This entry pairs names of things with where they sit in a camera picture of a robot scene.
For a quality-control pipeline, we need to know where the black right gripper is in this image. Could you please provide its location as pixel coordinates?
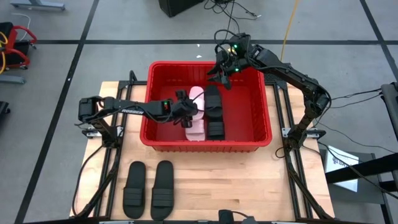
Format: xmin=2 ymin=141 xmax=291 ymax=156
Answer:
xmin=206 ymin=49 xmax=239 ymax=91

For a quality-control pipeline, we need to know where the black foam slide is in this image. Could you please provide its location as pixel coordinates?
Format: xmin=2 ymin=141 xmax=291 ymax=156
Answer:
xmin=204 ymin=85 xmax=224 ymax=119
xmin=123 ymin=161 xmax=147 ymax=220
xmin=150 ymin=160 xmax=175 ymax=222
xmin=207 ymin=117 xmax=226 ymax=141

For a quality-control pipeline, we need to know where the large red plastic bin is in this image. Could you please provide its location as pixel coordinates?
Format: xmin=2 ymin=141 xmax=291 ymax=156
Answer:
xmin=139 ymin=60 xmax=274 ymax=153

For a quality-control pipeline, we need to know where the black mesh electronics box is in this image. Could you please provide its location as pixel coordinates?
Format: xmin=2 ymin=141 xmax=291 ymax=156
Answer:
xmin=263 ymin=73 xmax=289 ymax=84

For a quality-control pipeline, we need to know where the black floor box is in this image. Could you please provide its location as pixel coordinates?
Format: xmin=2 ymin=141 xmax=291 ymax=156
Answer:
xmin=158 ymin=0 xmax=206 ymax=18

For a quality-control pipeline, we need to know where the white printed paper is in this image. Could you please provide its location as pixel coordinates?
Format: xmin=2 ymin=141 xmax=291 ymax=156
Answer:
xmin=324 ymin=145 xmax=363 ymax=193

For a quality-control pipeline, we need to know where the black horizontal beam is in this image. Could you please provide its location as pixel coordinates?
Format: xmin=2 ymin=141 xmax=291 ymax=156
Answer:
xmin=325 ymin=152 xmax=398 ymax=184

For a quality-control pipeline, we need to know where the grey metal bar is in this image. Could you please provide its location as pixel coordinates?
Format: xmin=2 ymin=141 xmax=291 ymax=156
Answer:
xmin=0 ymin=74 xmax=26 ymax=85

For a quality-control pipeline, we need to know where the red and black rolling cart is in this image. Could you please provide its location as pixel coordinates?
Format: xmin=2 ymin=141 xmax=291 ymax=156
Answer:
xmin=0 ymin=21 xmax=38 ymax=71

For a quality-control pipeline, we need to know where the grey table foot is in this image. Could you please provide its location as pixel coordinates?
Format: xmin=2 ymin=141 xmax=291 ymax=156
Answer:
xmin=9 ymin=0 xmax=66 ymax=12

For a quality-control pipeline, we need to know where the grey side table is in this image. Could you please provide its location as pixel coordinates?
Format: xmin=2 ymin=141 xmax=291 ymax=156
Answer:
xmin=318 ymin=148 xmax=388 ymax=206

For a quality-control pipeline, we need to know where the black aluminium rig frame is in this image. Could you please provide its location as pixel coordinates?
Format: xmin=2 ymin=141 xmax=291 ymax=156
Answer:
xmin=70 ymin=70 xmax=336 ymax=224

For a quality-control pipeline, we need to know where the yellow floor cable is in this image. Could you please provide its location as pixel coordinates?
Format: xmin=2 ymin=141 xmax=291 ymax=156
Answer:
xmin=279 ymin=0 xmax=301 ymax=62

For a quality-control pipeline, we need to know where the small black device with cable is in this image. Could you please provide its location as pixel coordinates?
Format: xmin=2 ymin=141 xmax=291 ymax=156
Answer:
xmin=218 ymin=210 xmax=259 ymax=224

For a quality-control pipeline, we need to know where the black padded post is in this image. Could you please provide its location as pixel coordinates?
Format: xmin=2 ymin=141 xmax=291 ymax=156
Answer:
xmin=381 ymin=82 xmax=398 ymax=141

